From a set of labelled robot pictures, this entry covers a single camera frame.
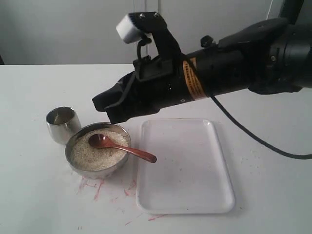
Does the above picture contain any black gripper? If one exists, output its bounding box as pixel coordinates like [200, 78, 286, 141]
[92, 56, 207, 124]

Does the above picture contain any brown wooden spoon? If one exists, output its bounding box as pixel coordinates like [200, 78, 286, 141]
[88, 134, 157, 163]

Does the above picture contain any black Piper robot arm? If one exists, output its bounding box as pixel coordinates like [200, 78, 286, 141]
[92, 12, 312, 123]

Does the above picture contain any small steel cup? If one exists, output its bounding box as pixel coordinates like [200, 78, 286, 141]
[46, 106, 81, 145]

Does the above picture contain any steel bowl of rice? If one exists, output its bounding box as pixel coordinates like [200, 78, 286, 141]
[65, 122, 131, 179]

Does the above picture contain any white plastic tray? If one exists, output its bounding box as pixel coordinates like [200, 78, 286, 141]
[136, 118, 235, 215]

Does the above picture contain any white cabinet behind table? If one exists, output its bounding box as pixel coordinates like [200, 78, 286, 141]
[0, 0, 312, 65]

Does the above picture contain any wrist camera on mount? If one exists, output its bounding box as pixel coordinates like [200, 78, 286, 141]
[116, 12, 168, 58]

